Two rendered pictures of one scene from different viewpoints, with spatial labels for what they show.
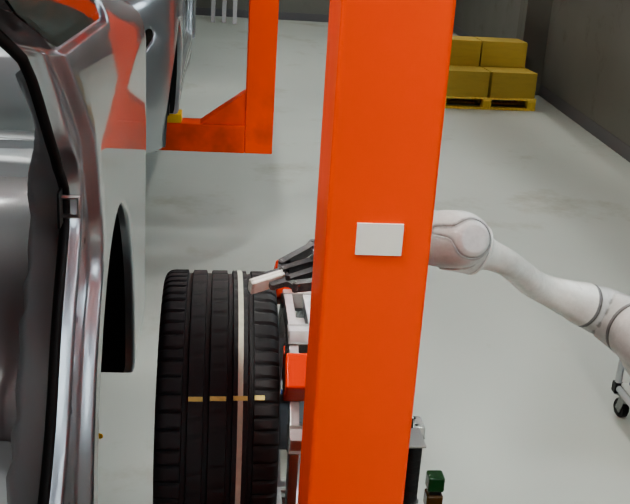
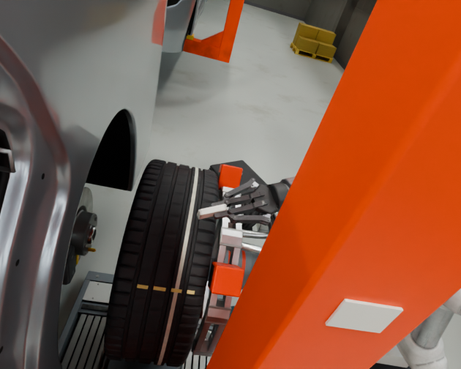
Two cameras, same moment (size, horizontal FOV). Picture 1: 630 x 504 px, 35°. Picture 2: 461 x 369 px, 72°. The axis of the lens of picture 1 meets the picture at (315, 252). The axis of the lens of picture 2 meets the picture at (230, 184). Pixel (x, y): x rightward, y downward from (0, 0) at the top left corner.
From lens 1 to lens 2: 120 cm
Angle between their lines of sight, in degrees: 16
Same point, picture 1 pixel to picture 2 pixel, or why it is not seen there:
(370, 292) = (325, 350)
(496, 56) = (323, 37)
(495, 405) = not seen: hidden behind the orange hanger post
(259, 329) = (200, 236)
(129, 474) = not seen: hidden behind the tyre
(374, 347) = not seen: outside the picture
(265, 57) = (235, 17)
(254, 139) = (222, 55)
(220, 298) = (177, 203)
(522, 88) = (328, 53)
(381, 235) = (368, 315)
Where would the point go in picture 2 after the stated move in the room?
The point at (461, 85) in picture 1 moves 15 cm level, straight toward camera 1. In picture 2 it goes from (306, 46) to (306, 47)
